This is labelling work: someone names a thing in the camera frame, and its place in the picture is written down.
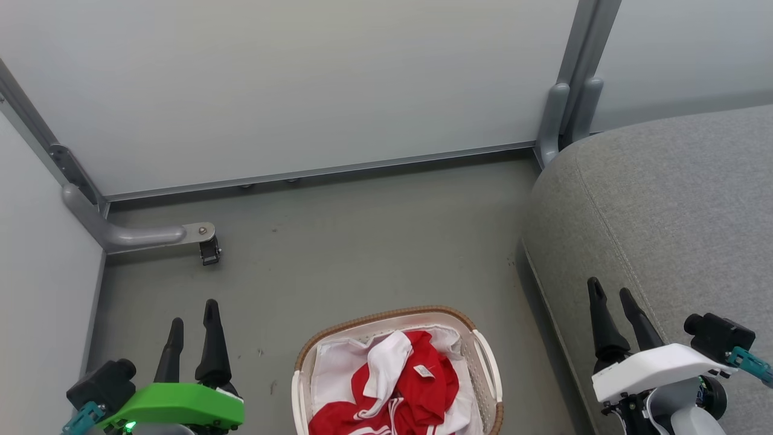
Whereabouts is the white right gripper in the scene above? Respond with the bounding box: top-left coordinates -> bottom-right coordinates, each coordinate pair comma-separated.
586,277 -> 739,417

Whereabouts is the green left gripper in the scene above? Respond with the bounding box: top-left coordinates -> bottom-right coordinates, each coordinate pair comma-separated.
100,299 -> 245,435

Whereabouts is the red and white shirt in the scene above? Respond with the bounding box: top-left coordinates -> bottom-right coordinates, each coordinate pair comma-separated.
308,330 -> 461,435

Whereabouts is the grey fabric sofa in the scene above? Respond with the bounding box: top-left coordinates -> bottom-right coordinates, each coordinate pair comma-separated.
522,104 -> 773,435

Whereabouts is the black caster wheel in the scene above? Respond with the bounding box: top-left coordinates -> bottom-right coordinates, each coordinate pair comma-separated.
199,236 -> 222,267

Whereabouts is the grey partition support foot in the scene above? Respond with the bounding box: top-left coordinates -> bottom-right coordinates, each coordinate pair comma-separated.
60,184 -> 216,255

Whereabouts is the white basket liner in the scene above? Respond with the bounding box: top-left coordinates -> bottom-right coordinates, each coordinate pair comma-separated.
310,326 -> 485,435

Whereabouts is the white laundry basket brown rim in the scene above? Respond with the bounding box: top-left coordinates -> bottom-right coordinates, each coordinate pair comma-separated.
291,305 -> 504,435

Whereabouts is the teal plug left camera cable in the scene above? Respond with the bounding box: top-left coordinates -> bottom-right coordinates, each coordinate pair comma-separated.
60,401 -> 107,435

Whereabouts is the teal plug camera cable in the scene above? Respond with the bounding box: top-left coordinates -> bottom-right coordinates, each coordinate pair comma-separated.
60,401 -> 107,435
726,347 -> 773,388

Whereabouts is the teal plug right camera cable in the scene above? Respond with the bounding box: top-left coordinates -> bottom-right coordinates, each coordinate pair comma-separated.
726,347 -> 773,388

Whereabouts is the grey partition bottom rail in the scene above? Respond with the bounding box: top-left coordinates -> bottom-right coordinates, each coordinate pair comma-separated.
103,140 -> 539,204

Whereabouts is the grey partition post with screws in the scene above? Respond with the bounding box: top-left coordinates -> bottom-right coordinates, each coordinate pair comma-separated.
0,57 -> 111,213

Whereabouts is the grey partition post with feet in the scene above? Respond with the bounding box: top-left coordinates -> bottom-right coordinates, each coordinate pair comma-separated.
534,0 -> 623,170

